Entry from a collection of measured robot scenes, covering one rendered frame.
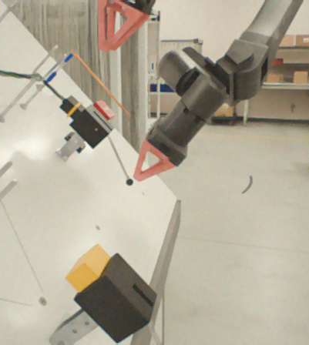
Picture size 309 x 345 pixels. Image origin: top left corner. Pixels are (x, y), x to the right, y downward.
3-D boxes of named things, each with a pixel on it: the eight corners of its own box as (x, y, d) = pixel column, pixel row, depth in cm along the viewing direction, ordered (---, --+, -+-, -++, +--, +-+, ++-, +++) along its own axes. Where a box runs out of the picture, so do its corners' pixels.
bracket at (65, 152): (65, 162, 62) (85, 142, 61) (55, 152, 62) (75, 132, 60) (73, 153, 67) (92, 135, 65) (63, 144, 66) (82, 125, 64)
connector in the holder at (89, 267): (78, 293, 34) (99, 277, 33) (63, 278, 34) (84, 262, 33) (92, 271, 38) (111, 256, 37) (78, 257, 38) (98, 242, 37)
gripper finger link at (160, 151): (117, 172, 62) (152, 129, 59) (125, 158, 68) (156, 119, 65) (149, 196, 63) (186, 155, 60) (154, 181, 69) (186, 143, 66)
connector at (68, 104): (80, 126, 61) (88, 118, 60) (57, 105, 60) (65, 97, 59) (85, 122, 63) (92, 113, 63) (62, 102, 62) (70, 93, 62)
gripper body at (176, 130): (146, 140, 57) (177, 102, 54) (153, 124, 66) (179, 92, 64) (179, 165, 58) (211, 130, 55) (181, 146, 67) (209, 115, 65)
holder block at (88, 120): (92, 149, 61) (109, 134, 60) (68, 125, 60) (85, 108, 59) (99, 142, 65) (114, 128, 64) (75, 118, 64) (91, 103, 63)
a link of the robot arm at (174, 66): (259, 51, 55) (257, 90, 62) (213, 15, 61) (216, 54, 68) (193, 93, 53) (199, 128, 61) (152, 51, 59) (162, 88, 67)
